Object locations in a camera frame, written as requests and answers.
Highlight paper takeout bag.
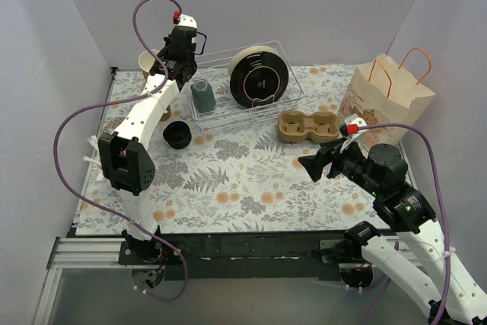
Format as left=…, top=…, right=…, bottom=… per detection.
left=337, top=47, right=436, bottom=155

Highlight black cup lids stack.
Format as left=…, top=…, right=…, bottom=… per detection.
left=162, top=121, right=192, bottom=149

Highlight stack of paper cups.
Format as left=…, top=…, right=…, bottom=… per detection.
left=138, top=50, right=155, bottom=81

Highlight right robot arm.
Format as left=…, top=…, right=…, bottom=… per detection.
left=298, top=139, right=486, bottom=324

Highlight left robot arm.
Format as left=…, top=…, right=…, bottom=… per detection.
left=98, top=16, right=197, bottom=264

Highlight cardboard cup carrier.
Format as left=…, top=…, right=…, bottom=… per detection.
left=277, top=110, right=340, bottom=143

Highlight floral table mat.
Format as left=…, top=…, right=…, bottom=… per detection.
left=75, top=64, right=388, bottom=236

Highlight black round plate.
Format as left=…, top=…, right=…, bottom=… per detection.
left=229, top=52, right=289, bottom=108

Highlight teal ceramic cup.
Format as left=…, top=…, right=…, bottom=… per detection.
left=191, top=79, right=216, bottom=114

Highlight cream plate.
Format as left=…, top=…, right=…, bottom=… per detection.
left=228, top=45, right=278, bottom=75

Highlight patterned small bowl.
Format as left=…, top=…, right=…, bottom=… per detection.
left=102, top=117, right=125, bottom=135

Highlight white wrapped straws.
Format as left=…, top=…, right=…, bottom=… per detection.
left=82, top=135, right=104, bottom=181

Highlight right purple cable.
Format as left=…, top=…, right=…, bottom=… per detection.
left=357, top=123, right=454, bottom=325

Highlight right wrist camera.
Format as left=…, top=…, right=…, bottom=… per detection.
left=339, top=113, right=367, bottom=152

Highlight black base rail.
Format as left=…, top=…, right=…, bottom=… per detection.
left=117, top=230, right=393, bottom=280

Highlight clear wire dish rack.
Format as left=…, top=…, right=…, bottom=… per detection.
left=185, top=40, right=304, bottom=132

